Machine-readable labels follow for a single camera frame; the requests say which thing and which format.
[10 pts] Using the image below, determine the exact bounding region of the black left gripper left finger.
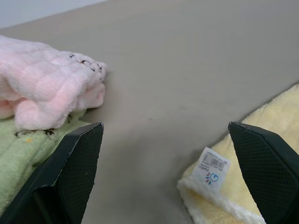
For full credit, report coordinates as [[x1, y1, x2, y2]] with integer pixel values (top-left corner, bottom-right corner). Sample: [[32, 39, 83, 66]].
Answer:
[[0, 122, 104, 224]]

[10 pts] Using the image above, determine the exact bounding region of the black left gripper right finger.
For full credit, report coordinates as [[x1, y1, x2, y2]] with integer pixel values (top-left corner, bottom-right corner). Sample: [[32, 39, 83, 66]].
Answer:
[[228, 121, 299, 224]]

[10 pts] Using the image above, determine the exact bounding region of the yellow fluffy towel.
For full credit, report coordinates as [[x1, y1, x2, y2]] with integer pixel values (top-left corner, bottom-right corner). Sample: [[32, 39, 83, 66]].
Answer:
[[177, 84, 299, 224]]

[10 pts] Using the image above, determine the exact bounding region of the green fluffy folded towel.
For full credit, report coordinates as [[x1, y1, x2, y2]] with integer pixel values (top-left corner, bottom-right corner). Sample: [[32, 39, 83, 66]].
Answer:
[[0, 109, 93, 212]]

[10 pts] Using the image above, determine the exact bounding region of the pink fluffy folded towel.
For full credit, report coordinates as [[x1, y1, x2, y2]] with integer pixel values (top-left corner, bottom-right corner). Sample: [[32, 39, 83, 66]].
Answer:
[[0, 35, 108, 131]]

